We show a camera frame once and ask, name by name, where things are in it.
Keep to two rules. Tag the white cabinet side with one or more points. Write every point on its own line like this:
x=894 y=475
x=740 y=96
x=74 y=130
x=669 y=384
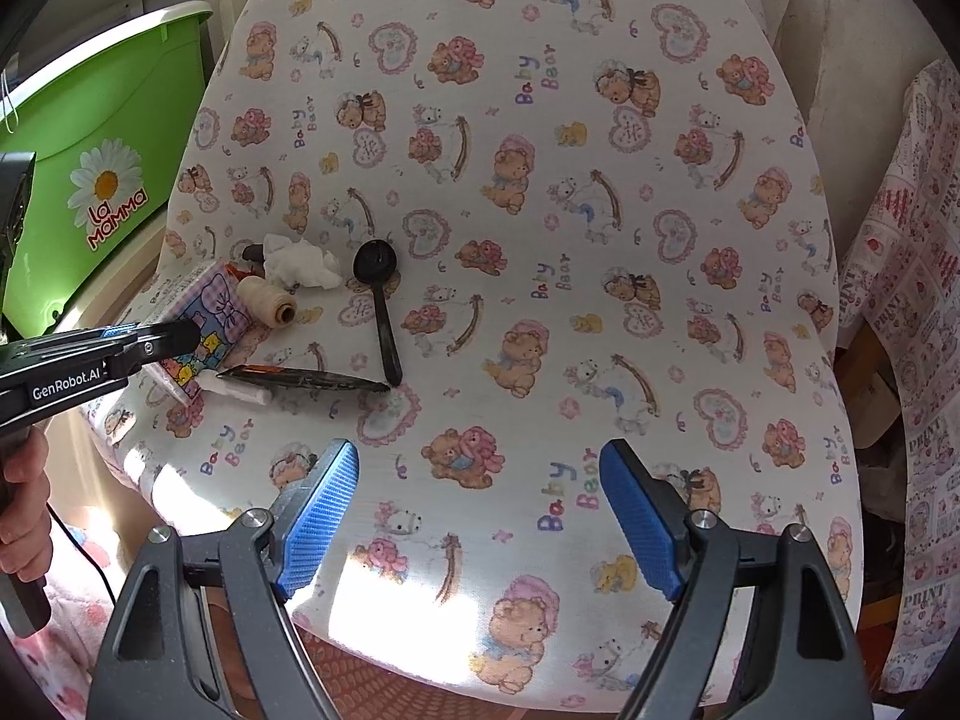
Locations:
x=850 y=63

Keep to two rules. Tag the black plastic spoon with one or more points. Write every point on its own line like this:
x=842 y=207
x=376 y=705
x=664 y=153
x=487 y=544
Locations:
x=374 y=264

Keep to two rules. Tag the pink print tablecloth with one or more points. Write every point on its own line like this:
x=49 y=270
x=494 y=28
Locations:
x=901 y=278

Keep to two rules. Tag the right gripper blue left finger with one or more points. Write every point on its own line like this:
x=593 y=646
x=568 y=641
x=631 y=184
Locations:
x=307 y=514

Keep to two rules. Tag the green plastic storage box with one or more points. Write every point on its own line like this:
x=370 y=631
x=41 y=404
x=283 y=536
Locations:
x=107 y=123

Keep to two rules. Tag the colourful checkered small packet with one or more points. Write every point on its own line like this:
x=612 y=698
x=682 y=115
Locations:
x=208 y=297

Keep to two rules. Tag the teddy bear print chair cover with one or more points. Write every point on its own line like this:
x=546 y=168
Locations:
x=608 y=223

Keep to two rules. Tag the person's left hand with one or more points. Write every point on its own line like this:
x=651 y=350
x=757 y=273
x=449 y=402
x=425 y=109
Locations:
x=25 y=524

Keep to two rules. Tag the pink plastic waste basket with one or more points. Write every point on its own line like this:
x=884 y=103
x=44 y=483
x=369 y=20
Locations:
x=358 y=688

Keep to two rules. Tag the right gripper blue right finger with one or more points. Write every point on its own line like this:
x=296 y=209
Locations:
x=651 y=516

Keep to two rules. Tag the beige thread spool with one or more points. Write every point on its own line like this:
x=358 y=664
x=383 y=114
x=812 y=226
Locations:
x=267 y=303

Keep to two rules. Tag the dark snack wrapper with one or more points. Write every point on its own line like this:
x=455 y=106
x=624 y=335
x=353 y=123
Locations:
x=302 y=379

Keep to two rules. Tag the crumpled white tissue on chair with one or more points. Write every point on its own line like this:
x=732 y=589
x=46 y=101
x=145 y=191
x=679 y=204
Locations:
x=291 y=264

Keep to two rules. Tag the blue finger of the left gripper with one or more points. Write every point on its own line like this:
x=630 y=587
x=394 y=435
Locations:
x=164 y=340

